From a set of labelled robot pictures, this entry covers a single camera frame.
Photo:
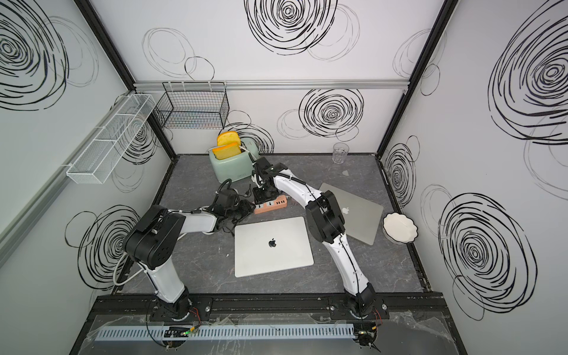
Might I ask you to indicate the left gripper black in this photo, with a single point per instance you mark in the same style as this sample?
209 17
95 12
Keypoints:
245 209

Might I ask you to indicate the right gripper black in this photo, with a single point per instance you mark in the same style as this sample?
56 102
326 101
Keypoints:
257 197

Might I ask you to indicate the orange power strip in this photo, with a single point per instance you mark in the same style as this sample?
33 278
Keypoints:
280 202

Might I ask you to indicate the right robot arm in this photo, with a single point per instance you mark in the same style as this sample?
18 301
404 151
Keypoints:
326 225

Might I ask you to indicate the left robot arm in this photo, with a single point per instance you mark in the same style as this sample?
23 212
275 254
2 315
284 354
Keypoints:
152 241

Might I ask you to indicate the silver laptop with apple logo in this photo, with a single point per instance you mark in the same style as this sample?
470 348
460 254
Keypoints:
272 246

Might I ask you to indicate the grey laptop at right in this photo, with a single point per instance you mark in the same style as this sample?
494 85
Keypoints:
362 217

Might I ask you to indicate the mint green toaster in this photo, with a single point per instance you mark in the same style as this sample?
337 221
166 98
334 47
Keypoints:
237 167

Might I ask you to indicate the yellow toast slice front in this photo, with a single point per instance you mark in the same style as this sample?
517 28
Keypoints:
227 151

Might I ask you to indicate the yellow toast slice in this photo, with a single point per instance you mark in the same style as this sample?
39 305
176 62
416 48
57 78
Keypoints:
228 138
227 151

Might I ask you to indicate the yellow toast slice back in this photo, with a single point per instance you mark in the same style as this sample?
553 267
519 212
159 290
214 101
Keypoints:
228 138

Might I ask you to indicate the clear drinking glass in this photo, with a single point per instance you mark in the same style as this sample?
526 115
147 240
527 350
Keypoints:
340 152

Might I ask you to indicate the white scalloped bowl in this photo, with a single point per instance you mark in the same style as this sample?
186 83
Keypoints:
399 228

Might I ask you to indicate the black wire basket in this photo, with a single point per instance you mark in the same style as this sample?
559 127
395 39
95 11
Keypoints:
197 105

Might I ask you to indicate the white wire shelf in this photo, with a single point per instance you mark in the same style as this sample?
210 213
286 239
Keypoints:
102 154

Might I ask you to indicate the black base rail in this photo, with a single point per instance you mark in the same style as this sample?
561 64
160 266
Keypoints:
208 306

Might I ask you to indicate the grey slotted cable duct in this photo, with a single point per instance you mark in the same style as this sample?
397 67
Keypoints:
225 332

